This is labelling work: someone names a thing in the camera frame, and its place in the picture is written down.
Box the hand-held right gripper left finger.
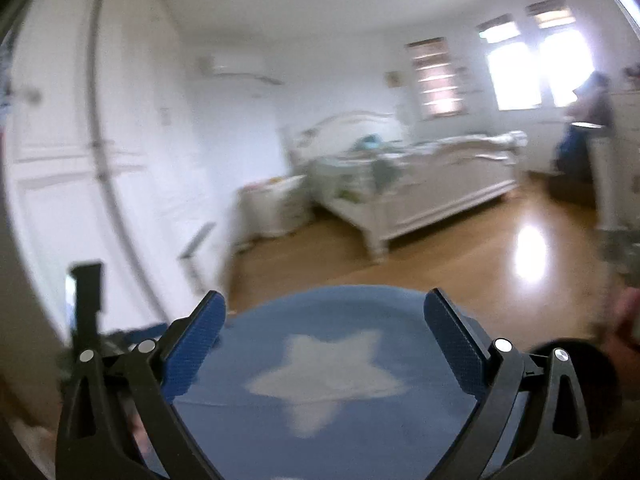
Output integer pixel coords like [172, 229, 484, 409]
[55, 290, 227, 480]

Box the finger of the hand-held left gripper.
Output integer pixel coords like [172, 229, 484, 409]
[67, 261, 105, 356]

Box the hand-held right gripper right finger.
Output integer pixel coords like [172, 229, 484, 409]
[423, 287, 594, 480]

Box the white wardrobe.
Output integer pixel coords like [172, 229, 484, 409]
[4, 0, 227, 343]

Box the white bed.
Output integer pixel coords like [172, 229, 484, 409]
[279, 110, 529, 264]

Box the white nightstand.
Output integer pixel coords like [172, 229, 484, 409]
[237, 175, 309, 244]

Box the dark brown box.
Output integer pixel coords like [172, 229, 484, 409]
[547, 170, 599, 207]

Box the white bedding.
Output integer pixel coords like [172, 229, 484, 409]
[310, 130, 529, 172]

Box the white dresser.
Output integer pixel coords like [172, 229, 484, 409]
[587, 92, 640, 232]

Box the window with pink blind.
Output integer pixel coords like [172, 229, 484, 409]
[405, 37, 467, 121]

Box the white air conditioner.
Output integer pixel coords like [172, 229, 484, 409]
[206, 52, 269, 81]

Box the bright window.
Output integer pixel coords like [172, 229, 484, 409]
[525, 0, 597, 109]
[476, 15, 544, 111]

